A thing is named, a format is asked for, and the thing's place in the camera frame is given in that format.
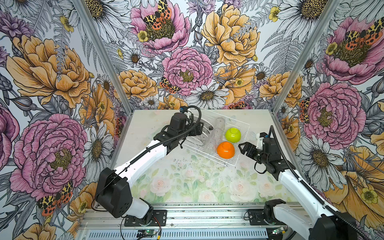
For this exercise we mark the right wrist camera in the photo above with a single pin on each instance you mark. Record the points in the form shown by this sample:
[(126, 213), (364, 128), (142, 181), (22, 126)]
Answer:
[(261, 136)]

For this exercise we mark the green plastic bowl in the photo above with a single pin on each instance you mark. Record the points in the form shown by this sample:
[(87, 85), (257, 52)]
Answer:
[(233, 135)]

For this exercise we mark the white slotted cable duct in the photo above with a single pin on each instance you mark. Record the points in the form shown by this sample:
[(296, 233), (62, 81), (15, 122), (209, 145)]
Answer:
[(184, 234)]

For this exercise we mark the orange plastic bowl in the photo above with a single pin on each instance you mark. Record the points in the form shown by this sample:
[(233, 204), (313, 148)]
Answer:
[(226, 150)]

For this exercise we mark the white wire dish rack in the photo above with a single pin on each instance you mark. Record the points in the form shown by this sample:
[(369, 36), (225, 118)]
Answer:
[(196, 143)]

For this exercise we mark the clear glass near orange bowl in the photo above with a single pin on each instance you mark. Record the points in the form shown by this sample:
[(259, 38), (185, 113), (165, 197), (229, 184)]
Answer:
[(211, 144)]

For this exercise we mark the aluminium front rail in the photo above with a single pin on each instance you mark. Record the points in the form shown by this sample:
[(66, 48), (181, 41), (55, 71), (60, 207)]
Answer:
[(183, 216)]

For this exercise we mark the rear red green rimmed plate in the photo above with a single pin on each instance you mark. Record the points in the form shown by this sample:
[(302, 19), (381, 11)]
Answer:
[(207, 127)]

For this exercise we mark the clear glass near green bowl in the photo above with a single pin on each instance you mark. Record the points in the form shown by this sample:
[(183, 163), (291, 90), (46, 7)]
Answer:
[(219, 126)]

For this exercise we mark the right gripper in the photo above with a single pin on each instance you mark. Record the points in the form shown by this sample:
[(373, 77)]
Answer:
[(248, 145)]

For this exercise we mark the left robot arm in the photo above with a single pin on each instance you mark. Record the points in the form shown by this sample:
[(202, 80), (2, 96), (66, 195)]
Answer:
[(114, 186)]

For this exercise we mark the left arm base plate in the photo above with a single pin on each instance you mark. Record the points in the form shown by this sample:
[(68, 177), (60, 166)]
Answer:
[(155, 218)]

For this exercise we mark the small green circuit board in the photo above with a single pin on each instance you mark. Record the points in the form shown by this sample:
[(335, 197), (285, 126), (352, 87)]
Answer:
[(146, 234)]

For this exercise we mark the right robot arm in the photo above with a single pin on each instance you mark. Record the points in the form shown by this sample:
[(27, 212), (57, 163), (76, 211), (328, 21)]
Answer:
[(322, 221)]

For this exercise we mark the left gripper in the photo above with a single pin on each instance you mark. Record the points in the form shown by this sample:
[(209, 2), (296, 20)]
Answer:
[(200, 129)]

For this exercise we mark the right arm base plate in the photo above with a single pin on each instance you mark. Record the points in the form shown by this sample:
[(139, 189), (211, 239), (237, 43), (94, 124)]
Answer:
[(256, 217)]

